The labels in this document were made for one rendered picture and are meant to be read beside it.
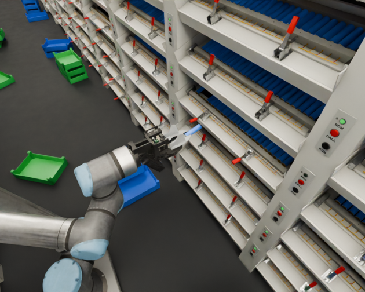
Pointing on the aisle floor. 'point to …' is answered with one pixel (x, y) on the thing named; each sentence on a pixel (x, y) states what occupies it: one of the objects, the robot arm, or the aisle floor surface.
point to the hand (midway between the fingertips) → (185, 136)
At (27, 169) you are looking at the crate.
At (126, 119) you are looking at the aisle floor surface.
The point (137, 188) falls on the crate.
